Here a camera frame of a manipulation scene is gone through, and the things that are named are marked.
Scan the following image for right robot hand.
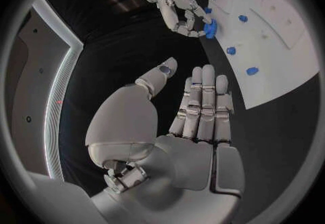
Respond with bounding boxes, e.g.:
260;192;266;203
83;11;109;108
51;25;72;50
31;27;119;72
155;0;216;38

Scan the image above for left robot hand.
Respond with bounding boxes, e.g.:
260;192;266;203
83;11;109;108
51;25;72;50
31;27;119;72
84;57;246;224

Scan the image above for blue gear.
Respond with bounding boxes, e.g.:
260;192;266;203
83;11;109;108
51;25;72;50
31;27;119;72
203;18;218;40

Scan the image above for white task board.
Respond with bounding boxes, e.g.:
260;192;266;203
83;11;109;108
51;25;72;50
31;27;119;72
199;0;321;110

